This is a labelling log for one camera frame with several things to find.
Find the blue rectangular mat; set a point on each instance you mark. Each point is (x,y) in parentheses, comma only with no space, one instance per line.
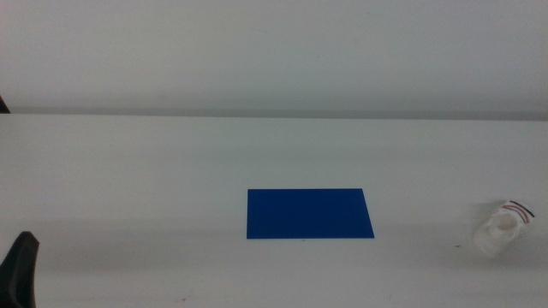
(308,214)

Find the dark stand part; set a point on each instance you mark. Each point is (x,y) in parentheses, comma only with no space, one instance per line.
(2,108)

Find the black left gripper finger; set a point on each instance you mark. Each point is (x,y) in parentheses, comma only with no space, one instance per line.
(19,274)

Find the small white shoe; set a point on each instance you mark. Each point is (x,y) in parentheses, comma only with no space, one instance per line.
(498,233)

